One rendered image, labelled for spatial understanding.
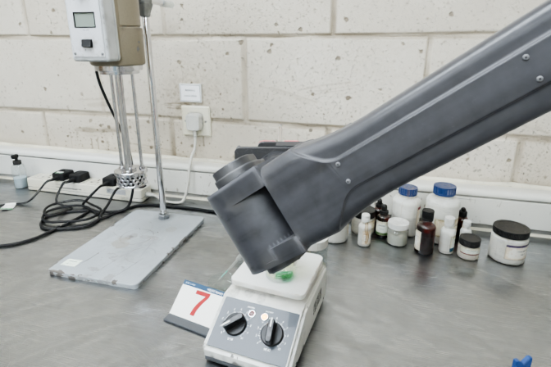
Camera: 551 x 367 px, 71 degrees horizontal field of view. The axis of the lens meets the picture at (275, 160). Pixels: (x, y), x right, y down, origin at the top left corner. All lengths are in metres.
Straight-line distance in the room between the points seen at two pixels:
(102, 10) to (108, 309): 0.51
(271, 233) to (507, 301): 0.61
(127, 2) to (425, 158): 0.67
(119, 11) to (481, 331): 0.81
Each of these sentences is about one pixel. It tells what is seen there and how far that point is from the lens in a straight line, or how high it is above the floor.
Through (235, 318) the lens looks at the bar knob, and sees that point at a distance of 0.59.
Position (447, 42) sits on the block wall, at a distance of 0.99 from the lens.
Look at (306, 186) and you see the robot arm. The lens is 0.24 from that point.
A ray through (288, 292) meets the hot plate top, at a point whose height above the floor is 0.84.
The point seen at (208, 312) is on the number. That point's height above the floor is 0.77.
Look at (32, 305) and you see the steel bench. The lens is 0.83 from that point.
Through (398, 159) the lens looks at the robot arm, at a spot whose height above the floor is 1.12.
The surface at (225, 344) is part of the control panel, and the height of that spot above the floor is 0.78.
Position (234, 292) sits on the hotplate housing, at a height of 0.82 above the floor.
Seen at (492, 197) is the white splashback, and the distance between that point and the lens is 1.03.
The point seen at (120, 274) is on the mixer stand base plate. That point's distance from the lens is 0.83.
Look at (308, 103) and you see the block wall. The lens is 1.01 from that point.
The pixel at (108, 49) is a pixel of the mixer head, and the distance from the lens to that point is 0.76.
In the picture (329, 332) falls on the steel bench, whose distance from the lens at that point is 0.67.
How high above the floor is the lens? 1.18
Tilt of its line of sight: 17 degrees down
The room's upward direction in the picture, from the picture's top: straight up
